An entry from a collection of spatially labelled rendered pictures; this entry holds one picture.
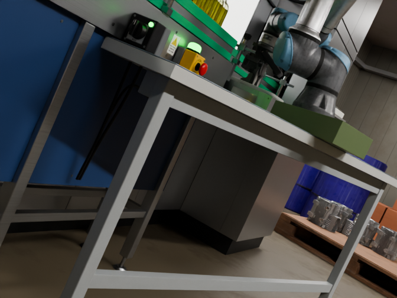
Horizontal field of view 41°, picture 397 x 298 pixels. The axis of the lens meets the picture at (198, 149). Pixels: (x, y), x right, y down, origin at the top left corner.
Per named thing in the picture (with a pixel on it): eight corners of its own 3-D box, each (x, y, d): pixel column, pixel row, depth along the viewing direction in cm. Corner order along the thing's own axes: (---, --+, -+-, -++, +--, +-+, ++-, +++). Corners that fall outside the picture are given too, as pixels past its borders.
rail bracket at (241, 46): (212, 55, 213) (225, 26, 212) (249, 70, 206) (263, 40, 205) (210, 53, 210) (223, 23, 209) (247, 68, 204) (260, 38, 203)
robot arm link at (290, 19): (312, 20, 199) (300, 21, 210) (287, 7, 196) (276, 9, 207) (304, 40, 200) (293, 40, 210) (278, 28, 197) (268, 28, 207)
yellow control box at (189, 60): (178, 73, 172) (188, 51, 171) (197, 81, 169) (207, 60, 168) (168, 67, 166) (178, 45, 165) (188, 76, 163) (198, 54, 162)
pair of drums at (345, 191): (337, 240, 556) (377, 157, 548) (244, 188, 638) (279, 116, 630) (364, 245, 616) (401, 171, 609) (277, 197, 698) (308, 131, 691)
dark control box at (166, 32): (136, 49, 147) (148, 21, 146) (159, 60, 144) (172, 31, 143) (120, 41, 139) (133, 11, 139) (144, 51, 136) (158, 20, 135)
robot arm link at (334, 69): (345, 95, 181) (360, 57, 181) (311, 80, 178) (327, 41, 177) (328, 94, 193) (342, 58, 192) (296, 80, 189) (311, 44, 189)
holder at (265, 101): (218, 97, 230) (226, 80, 230) (275, 122, 219) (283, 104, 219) (204, 88, 215) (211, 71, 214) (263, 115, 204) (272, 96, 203)
